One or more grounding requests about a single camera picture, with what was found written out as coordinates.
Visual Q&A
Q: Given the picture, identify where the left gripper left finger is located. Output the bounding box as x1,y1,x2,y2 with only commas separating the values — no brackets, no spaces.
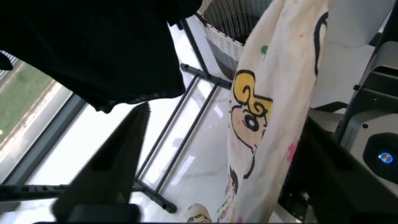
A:
51,101,150,222

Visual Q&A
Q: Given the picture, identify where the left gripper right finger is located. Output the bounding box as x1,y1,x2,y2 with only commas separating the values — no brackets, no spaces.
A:
279,116,398,223

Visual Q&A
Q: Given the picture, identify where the black short-sleeved shirt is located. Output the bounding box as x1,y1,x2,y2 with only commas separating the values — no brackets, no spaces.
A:
0,0,203,114

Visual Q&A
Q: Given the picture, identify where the cream printed garment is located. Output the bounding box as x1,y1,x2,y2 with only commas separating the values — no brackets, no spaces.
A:
183,0,330,223

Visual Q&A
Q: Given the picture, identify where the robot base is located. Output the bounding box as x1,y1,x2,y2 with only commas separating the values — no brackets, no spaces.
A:
307,0,398,200

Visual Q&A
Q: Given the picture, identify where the black clothes rack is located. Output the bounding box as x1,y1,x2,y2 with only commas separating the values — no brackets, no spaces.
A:
0,18,234,214

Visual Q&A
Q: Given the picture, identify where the white laundry basket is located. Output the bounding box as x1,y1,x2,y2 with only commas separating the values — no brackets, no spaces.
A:
195,0,274,81

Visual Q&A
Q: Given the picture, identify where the window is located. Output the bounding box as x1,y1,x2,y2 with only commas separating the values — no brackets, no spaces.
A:
0,51,86,187

